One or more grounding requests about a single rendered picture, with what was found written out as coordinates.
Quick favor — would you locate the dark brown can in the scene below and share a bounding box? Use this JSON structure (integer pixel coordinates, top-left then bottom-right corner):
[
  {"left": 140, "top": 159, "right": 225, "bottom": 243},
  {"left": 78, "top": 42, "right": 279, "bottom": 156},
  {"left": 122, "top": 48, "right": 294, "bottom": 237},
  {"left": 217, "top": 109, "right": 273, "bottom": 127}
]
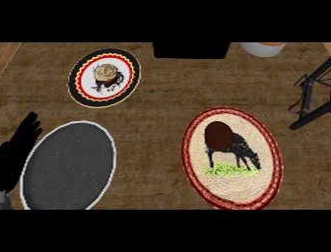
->
[{"left": 204, "top": 121, "right": 235, "bottom": 153}]

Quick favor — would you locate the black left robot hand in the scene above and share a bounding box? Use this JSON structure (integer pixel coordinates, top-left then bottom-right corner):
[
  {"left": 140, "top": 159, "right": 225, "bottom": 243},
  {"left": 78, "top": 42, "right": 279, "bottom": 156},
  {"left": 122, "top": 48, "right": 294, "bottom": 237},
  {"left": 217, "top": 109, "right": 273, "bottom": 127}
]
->
[{"left": 0, "top": 111, "right": 44, "bottom": 199}]

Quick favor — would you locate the dark grey oval placemat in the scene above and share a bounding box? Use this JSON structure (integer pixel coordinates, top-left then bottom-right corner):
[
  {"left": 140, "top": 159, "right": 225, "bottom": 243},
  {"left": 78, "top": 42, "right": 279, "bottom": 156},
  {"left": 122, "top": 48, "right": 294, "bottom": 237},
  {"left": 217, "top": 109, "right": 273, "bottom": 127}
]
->
[{"left": 19, "top": 120, "right": 118, "bottom": 211}]

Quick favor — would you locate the tan frosted cupcake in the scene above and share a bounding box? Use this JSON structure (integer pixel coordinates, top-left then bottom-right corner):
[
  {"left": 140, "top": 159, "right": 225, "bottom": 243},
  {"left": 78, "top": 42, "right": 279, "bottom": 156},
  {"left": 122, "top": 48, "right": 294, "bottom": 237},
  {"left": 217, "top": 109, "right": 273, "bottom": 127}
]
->
[{"left": 94, "top": 63, "right": 125, "bottom": 89}]

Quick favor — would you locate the white round pot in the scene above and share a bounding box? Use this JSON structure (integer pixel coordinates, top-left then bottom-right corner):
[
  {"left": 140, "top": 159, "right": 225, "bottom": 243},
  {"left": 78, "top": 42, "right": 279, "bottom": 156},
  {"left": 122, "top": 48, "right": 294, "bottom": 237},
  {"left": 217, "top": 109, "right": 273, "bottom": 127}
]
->
[{"left": 236, "top": 41, "right": 288, "bottom": 59}]

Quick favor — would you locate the black box appliance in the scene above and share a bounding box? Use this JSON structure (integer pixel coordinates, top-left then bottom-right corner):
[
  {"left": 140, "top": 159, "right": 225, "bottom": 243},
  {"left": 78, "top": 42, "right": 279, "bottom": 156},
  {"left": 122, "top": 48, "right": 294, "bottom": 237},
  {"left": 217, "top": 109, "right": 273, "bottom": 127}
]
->
[{"left": 151, "top": 41, "right": 232, "bottom": 60}]

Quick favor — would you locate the black rimmed round placemat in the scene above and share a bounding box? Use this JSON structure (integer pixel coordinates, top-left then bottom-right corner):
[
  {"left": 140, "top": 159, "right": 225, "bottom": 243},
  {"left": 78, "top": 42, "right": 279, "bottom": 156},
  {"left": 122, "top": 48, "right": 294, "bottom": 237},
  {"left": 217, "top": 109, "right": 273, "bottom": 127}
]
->
[{"left": 66, "top": 47, "right": 142, "bottom": 109}]

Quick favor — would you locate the red rimmed woven horse placemat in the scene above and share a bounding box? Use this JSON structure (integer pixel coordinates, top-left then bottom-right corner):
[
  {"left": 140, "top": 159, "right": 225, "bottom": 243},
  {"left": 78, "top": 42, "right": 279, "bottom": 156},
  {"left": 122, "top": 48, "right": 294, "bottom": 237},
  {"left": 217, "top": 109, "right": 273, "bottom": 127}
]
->
[{"left": 180, "top": 106, "right": 285, "bottom": 211}]

